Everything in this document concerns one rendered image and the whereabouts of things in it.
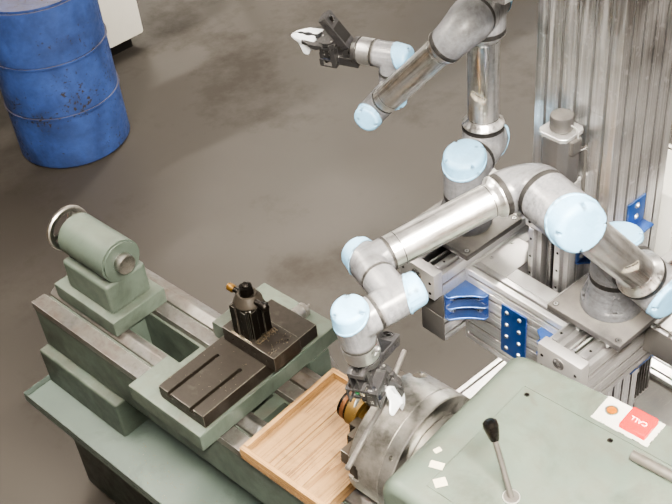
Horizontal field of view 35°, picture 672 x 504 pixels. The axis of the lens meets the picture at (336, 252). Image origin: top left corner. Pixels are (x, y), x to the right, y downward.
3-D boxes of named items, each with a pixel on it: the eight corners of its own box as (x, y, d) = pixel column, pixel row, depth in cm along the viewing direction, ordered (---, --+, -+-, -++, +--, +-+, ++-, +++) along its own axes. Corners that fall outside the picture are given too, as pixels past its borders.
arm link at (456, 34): (487, 43, 249) (371, 143, 285) (503, 22, 256) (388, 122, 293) (452, 8, 247) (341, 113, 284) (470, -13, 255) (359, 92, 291)
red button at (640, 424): (658, 425, 221) (659, 419, 220) (643, 443, 218) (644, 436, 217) (632, 412, 225) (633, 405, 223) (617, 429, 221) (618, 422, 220)
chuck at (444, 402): (481, 442, 259) (466, 369, 236) (402, 540, 246) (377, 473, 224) (470, 435, 261) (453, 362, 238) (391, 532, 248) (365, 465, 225)
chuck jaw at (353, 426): (393, 437, 243) (359, 466, 236) (393, 451, 246) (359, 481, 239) (357, 414, 249) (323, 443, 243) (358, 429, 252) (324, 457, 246)
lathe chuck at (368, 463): (470, 435, 261) (453, 362, 238) (391, 532, 248) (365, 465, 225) (441, 418, 266) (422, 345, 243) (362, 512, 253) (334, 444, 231)
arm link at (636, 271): (660, 256, 251) (546, 159, 214) (704, 292, 241) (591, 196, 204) (626, 294, 254) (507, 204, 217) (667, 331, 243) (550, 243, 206)
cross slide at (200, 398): (318, 335, 297) (316, 324, 294) (205, 428, 274) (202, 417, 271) (273, 309, 307) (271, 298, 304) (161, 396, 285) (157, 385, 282)
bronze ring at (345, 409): (386, 395, 251) (357, 378, 256) (360, 419, 246) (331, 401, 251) (389, 421, 257) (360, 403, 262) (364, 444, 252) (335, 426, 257)
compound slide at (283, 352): (301, 351, 287) (299, 337, 283) (275, 372, 281) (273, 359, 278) (250, 319, 298) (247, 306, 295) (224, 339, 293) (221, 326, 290)
